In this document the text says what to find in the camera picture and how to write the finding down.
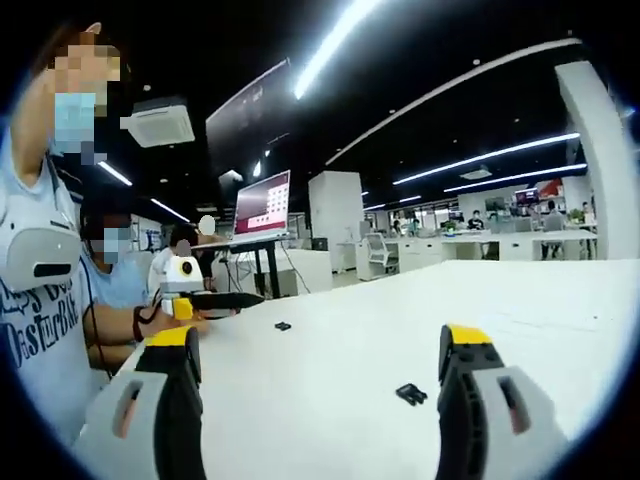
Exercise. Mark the white square column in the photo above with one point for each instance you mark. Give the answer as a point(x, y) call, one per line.
point(335, 210)

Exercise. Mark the small black plastic buckle part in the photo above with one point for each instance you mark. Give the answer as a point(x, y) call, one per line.
point(283, 326)

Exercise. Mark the black hanging panel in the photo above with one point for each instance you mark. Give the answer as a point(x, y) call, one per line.
point(245, 120)

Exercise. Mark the standing desk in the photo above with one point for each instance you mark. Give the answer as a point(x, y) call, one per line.
point(260, 250)

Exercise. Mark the ceiling air conditioner unit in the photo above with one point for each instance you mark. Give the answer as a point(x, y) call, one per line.
point(160, 122)

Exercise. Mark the white office chair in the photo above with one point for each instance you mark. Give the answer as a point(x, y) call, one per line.
point(382, 252)

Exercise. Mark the white low cabinet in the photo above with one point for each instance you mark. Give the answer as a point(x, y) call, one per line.
point(310, 270)

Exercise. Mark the white chest-worn device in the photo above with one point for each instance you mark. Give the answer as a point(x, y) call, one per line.
point(35, 250)

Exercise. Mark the long ceiling light strip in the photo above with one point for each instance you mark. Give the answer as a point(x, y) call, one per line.
point(330, 45)
point(490, 156)
point(520, 176)

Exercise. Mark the open laptop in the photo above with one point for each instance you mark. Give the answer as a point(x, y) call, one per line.
point(262, 205)

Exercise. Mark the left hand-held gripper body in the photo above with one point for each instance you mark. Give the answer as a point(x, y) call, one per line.
point(175, 280)

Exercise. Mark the person's left hand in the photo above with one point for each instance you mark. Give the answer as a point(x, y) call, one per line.
point(161, 324)

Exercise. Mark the black wristband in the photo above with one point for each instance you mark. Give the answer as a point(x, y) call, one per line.
point(138, 324)

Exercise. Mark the green potted plant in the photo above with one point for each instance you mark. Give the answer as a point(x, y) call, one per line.
point(577, 215)
point(449, 226)

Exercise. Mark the white slanted pillar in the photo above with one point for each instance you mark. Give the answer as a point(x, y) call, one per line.
point(595, 160)

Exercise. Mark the row of white office desks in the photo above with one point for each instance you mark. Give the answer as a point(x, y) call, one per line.
point(500, 247)

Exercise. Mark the person's torso in printed shirt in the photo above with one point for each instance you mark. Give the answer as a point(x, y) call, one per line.
point(40, 340)

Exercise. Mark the short ceiling light strip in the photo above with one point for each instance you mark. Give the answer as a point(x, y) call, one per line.
point(115, 173)
point(170, 210)

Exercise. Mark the large black plastic buckle part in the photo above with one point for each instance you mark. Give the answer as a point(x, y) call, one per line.
point(411, 394)

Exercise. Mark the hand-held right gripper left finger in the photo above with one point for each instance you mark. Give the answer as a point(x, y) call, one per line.
point(150, 410)

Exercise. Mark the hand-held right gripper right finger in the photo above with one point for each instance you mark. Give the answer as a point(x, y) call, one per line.
point(500, 415)

